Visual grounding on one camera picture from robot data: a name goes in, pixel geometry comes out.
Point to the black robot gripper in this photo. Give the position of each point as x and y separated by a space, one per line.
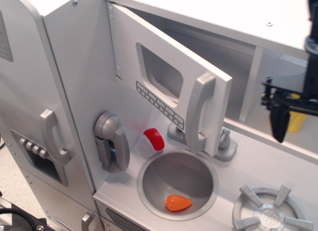
297 93

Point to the white microwave door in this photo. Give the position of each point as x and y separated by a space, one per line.
163 72

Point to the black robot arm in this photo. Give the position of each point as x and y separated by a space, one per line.
313 9

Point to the yellow toy bell pepper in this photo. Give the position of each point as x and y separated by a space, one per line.
297 120

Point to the grey toy faucet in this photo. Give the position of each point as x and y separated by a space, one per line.
227 146

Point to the grey toy stove burner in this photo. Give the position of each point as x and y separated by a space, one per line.
265 208

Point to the grey round sink bowl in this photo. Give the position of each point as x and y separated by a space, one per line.
177 172

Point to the red toy pepper slice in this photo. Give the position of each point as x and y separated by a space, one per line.
155 139

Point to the orange toy carrot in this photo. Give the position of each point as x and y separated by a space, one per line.
176 203

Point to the white toy fridge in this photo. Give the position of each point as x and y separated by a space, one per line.
29 84

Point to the black equipment bottom left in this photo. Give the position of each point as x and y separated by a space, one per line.
13 218

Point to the grey toy wall phone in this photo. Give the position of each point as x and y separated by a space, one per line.
112 144

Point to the grey lower fridge handle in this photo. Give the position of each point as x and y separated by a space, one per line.
88 222

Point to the grey fridge door handle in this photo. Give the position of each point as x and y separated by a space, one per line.
48 121

